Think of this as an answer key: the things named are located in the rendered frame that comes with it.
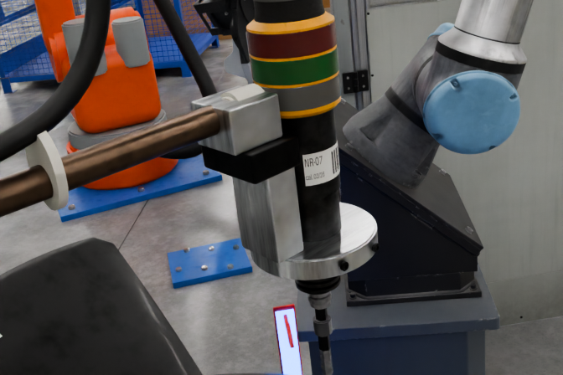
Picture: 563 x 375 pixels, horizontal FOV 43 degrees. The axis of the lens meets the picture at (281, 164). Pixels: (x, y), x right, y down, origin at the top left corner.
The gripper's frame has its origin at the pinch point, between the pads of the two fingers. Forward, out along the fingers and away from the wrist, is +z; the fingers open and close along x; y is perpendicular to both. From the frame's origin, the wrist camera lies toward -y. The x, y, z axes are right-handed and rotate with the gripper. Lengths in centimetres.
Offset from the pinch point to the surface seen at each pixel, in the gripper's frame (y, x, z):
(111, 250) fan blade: -25, 48, -21
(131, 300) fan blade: -28, 50, -19
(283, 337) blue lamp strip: -13.4, 35.4, 12.3
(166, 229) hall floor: 224, -78, 157
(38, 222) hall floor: 299, -57, 136
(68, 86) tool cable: -42, 51, -38
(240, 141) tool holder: -44, 47, -31
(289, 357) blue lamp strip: -13.3, 36.3, 14.9
